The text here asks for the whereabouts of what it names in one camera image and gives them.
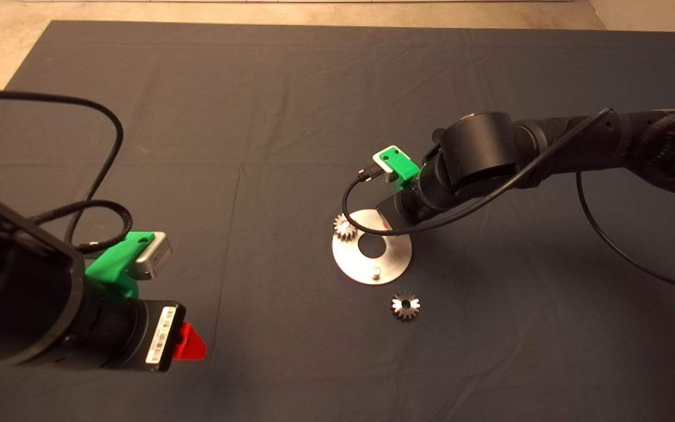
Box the green right camera mount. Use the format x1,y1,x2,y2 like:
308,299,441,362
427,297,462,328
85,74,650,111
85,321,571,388
381,148,421,191

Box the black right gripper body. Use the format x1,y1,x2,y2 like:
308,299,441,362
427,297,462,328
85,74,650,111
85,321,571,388
376,181,441,231

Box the round metal carrier plate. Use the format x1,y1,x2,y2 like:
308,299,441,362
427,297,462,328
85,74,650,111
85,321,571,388
332,209,413,286

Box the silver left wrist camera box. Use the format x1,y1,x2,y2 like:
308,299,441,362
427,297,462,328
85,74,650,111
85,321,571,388
132,232,172,281

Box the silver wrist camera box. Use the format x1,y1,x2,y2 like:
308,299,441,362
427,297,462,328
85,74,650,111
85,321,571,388
373,145,400,183
132,232,172,281

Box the dark steel planetary gear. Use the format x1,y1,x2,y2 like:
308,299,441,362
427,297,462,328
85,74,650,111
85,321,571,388
391,291,422,321

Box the smooth black left camera cable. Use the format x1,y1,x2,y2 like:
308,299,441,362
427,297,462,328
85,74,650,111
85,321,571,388
0,90,124,247

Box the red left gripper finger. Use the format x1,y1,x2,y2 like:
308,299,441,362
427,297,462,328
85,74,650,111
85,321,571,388
173,322,207,360

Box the braided black left arm cable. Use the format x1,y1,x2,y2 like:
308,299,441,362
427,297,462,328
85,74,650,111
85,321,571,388
30,199,133,254

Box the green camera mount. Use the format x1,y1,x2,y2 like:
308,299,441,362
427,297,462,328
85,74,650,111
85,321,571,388
381,148,421,191
84,231,155,298

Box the bright steel planetary gear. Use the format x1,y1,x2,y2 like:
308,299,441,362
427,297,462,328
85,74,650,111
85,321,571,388
333,213,360,241

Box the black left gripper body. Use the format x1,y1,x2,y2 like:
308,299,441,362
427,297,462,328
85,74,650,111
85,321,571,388
83,296,187,373

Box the dark grey table cloth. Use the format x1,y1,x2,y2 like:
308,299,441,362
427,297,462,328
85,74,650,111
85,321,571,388
0,22,675,422

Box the green left camera mount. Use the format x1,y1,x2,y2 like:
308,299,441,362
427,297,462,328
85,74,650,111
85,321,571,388
84,231,155,298

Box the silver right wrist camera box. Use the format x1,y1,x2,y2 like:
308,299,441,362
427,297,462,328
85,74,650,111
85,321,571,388
373,145,400,183

